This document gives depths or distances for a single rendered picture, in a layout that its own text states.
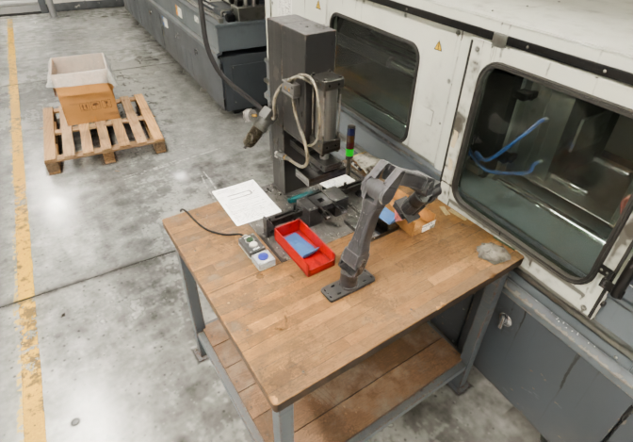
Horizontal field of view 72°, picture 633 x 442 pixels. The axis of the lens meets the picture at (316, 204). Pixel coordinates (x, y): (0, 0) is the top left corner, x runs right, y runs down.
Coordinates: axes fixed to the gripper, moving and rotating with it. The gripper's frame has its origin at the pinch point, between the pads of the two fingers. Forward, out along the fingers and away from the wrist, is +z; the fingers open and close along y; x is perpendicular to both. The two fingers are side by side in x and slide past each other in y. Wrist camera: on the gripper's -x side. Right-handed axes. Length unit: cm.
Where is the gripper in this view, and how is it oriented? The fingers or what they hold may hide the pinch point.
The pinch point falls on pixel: (397, 219)
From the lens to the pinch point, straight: 177.2
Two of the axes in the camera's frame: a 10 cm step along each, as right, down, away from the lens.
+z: -3.2, 4.8, 8.2
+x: -8.1, 3.2, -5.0
